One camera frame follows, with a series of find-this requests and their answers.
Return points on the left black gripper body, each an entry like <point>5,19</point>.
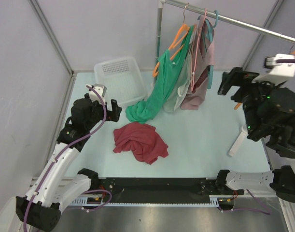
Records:
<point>97,108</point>

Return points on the red tank top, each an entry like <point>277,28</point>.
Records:
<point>142,140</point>

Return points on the pink hanger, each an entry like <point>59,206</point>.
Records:
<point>196,41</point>

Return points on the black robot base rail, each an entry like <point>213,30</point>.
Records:
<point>159,190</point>

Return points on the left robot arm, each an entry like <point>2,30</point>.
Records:
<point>44,203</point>

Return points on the metal clothes rack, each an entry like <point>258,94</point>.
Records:
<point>260,30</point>

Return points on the white plastic basket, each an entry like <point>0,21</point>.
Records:
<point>123,80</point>

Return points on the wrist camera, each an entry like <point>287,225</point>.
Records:
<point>281,68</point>
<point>96,92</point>

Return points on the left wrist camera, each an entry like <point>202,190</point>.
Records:
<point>96,92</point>

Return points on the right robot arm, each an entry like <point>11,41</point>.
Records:
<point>269,111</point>

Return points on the mauve hanging garment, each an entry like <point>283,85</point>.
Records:
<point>194,99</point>

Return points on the green hanging shirt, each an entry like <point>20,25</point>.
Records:
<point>170,66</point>

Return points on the teal hanger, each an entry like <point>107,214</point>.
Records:
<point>206,50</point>

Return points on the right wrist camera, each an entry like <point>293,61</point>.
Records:
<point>281,68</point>

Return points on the white hanging garment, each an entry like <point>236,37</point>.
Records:
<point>180,89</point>

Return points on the orange hanger with green shirt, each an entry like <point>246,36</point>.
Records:
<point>181,34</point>

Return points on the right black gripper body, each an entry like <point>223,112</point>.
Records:
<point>253,96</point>

